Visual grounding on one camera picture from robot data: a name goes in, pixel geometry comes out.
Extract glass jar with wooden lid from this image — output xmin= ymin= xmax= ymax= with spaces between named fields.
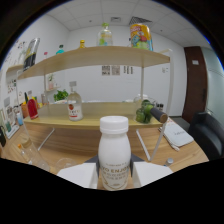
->
xmin=20 ymin=137 xmax=51 ymax=173

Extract wall posters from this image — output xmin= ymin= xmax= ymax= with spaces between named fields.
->
xmin=101 ymin=64 xmax=134 ymax=76

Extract white milk bottle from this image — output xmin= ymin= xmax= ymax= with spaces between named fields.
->
xmin=97 ymin=115 xmax=132 ymax=191

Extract lime jar with cork lid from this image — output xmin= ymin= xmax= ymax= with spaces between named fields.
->
xmin=134 ymin=97 xmax=169 ymax=125

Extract yellow snack canister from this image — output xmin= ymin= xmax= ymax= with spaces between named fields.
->
xmin=129 ymin=23 xmax=154 ymax=52

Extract small teal bottle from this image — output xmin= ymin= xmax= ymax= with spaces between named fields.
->
xmin=55 ymin=44 xmax=66 ymax=55

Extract green potted plant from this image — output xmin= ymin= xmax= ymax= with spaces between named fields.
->
xmin=53 ymin=89 xmax=69 ymax=102

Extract red liquid glass bottle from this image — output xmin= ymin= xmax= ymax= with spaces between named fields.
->
xmin=26 ymin=98 xmax=40 ymax=120

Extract black and yellow canister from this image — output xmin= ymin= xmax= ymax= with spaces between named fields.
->
xmin=22 ymin=37 xmax=41 ymax=72

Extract brown door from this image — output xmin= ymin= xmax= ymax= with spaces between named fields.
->
xmin=181 ymin=45 xmax=209 ymax=124

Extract white zip pouch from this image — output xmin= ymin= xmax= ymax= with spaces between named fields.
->
xmin=162 ymin=121 xmax=195 ymax=151

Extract black chair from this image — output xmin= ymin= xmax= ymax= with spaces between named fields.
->
xmin=188 ymin=111 xmax=224 ymax=161

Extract clear bottle with red label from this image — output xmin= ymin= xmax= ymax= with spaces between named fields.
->
xmin=67 ymin=80 xmax=84 ymax=122

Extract two-tier wooden shelf rack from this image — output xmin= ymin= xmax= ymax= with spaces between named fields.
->
xmin=16 ymin=45 xmax=175 ymax=163

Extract green-capped glass bottle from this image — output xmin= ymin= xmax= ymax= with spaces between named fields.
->
xmin=97 ymin=22 xmax=114 ymax=47

